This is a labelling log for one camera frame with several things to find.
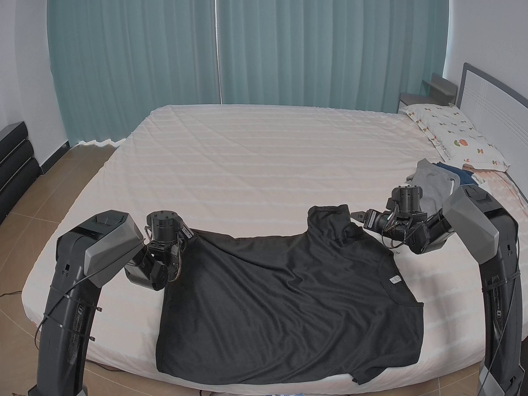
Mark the bed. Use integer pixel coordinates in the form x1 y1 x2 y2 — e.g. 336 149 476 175
21 62 528 391

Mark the grey garment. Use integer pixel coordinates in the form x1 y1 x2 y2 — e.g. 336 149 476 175
406 158 460 211

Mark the black chest of drawers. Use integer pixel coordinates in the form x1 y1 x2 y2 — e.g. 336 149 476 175
0 121 41 224

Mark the blue-green curtain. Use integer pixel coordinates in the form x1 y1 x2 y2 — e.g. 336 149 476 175
47 0 223 145
215 0 450 112

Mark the black T-shirt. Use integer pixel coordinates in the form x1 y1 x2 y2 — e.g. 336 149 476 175
155 205 425 386

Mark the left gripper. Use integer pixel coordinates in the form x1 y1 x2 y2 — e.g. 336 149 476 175
177 223 196 246

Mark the white printed pillow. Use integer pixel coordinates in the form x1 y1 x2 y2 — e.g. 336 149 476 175
402 103 511 173

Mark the dark blue garment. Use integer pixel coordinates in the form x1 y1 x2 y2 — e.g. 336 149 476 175
433 161 475 186

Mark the black cable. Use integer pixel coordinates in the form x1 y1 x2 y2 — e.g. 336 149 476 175
381 229 408 251
34 226 150 351

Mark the grey bedside table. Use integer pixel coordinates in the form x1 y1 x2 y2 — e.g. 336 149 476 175
399 73 459 107

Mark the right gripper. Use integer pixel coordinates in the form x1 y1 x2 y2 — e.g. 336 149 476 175
364 208 390 233

